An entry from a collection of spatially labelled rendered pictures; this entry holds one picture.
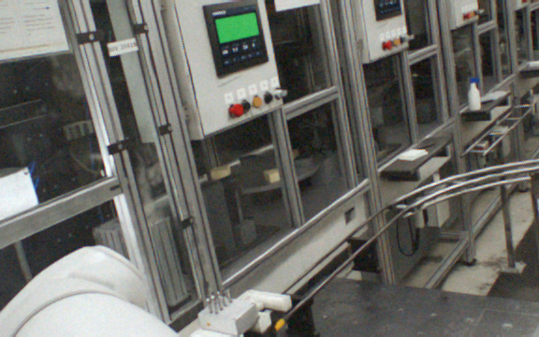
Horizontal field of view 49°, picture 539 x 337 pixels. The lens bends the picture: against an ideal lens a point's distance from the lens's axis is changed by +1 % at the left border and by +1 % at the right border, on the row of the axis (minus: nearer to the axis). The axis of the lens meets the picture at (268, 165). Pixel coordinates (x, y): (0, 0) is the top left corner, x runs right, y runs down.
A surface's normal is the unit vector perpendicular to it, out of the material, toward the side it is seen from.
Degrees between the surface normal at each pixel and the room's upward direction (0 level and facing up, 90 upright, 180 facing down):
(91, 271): 53
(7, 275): 90
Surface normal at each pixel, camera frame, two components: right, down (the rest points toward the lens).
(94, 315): -0.09, -0.98
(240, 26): 0.80, 0.00
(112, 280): 0.39, -0.19
